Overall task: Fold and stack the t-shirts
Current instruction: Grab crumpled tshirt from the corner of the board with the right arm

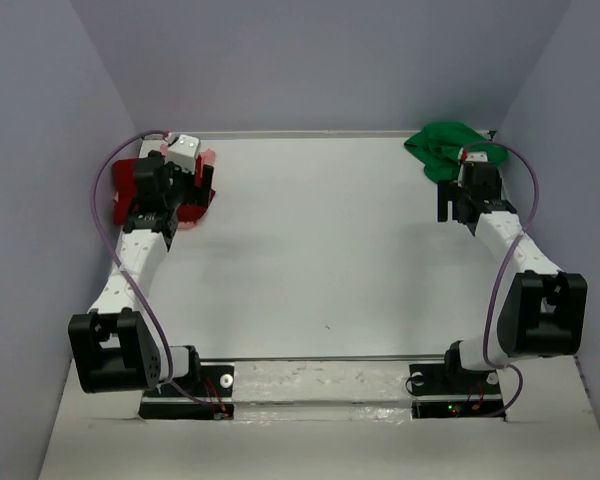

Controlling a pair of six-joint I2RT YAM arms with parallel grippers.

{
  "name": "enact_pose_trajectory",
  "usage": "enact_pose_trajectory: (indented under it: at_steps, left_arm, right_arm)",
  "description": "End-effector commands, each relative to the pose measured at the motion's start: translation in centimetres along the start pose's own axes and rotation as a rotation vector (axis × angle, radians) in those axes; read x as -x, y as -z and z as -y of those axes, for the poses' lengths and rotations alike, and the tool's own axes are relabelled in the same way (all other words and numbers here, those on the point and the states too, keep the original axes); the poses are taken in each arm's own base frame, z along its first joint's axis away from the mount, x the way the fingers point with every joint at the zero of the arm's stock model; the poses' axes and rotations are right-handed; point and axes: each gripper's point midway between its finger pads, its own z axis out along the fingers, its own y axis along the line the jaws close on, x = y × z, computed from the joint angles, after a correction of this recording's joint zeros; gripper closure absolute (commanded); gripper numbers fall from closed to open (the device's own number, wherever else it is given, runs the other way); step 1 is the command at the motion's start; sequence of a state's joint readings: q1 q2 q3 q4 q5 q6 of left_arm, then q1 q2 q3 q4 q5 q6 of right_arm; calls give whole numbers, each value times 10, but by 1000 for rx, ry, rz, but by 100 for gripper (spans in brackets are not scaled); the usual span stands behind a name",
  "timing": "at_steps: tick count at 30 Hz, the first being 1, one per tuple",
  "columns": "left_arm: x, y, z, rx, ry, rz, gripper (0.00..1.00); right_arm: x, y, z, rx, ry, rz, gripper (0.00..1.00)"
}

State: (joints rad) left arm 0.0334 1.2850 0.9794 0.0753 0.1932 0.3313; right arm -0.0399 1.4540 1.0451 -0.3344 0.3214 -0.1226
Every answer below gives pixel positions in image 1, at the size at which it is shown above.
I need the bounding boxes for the red folded t shirt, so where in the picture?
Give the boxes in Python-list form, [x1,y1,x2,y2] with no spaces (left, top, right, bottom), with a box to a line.
[112,150,216,228]

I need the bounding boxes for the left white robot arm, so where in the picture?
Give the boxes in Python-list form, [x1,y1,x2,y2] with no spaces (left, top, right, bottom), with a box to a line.
[68,137,215,395]

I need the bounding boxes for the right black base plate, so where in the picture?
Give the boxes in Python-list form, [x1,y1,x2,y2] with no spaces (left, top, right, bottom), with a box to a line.
[405,363,505,420]

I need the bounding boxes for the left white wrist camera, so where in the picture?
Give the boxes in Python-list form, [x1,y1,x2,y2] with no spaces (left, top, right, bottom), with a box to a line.
[165,133,200,173]

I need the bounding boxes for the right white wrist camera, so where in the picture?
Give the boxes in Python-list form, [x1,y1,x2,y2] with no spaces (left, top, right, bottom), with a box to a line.
[459,149,489,167]

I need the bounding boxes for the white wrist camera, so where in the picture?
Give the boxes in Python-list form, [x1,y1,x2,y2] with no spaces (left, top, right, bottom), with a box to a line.
[165,133,200,173]
[459,149,489,167]

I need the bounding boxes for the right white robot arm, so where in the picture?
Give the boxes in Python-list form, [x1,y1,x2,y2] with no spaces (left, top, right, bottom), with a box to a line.
[438,160,588,392]

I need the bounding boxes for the green t shirt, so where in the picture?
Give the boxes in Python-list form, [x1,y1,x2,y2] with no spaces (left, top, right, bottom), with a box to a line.
[404,122,486,183]

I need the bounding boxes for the aluminium table rail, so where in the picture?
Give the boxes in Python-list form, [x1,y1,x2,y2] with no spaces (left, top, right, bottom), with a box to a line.
[187,129,419,140]

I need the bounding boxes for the pink folded t shirt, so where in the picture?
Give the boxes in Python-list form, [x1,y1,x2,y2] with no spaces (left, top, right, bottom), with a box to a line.
[160,137,216,230]

